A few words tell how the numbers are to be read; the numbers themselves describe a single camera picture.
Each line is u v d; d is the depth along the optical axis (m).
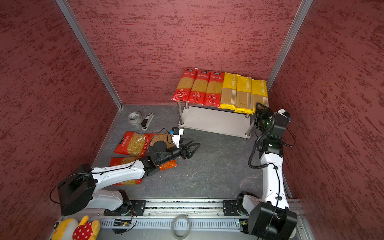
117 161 0.90
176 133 0.66
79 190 0.42
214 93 0.77
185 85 0.81
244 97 0.76
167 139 0.67
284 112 0.65
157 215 0.73
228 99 0.74
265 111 0.64
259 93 0.77
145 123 1.05
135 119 1.07
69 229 0.63
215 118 1.06
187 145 0.64
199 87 0.80
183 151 0.65
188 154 0.65
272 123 0.51
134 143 0.95
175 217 0.72
